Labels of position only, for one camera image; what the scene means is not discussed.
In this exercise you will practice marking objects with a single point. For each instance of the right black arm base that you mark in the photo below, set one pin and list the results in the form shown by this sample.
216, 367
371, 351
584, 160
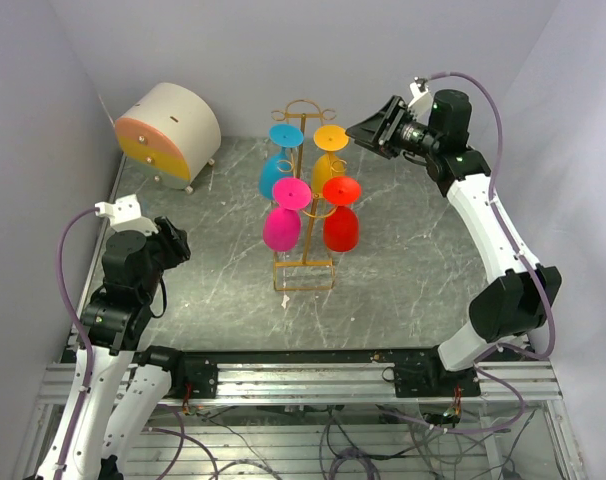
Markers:
418, 372

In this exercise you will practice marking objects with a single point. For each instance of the red wine glass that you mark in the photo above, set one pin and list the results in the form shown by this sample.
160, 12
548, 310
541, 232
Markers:
341, 228

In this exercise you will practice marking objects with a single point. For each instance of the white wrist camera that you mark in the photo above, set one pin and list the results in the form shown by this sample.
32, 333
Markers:
125, 214
422, 99

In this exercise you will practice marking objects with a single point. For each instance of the aluminium mounting rail frame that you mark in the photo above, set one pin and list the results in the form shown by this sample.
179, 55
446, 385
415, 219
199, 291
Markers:
340, 377

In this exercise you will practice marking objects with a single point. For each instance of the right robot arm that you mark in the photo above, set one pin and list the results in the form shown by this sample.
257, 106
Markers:
520, 290

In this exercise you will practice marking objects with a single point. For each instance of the pink wine glass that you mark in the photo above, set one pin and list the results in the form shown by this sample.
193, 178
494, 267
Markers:
282, 226

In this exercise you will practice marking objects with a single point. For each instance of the blue wine glass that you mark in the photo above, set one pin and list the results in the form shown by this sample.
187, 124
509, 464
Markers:
279, 166

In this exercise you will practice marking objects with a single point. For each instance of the gold wire wine glass rack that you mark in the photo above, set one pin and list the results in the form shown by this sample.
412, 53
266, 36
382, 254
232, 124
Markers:
306, 274

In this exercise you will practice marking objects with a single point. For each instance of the round white mini drawer cabinet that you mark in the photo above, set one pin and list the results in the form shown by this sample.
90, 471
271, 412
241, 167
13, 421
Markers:
171, 134

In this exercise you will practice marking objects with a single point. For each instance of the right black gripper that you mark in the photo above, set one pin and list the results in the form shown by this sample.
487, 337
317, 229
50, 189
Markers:
381, 129

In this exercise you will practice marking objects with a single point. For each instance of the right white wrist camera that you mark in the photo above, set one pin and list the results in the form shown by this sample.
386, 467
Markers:
422, 99

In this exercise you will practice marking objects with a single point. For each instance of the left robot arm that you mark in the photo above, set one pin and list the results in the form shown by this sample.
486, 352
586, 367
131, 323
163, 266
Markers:
116, 386

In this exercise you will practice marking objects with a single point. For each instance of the yellow wine glass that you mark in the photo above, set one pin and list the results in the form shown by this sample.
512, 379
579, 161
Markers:
330, 139

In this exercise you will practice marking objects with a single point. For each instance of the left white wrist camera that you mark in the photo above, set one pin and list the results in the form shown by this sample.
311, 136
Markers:
125, 214

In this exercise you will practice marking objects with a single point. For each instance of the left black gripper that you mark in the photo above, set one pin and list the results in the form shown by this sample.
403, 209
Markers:
176, 247

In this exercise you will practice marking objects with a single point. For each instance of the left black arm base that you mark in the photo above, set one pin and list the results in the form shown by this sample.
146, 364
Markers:
192, 375

